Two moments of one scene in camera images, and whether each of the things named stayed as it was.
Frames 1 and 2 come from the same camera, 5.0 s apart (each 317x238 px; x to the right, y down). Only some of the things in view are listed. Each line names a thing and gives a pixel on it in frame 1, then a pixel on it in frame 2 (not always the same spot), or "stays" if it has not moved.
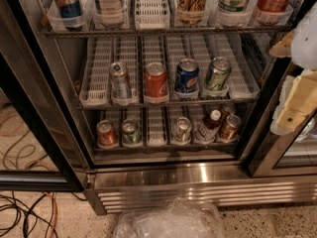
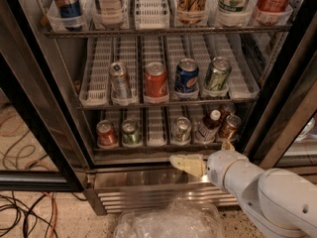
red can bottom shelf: (106, 134) stays
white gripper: (306, 45) to (218, 169)
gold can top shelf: (191, 3) stays
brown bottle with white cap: (206, 133) stays
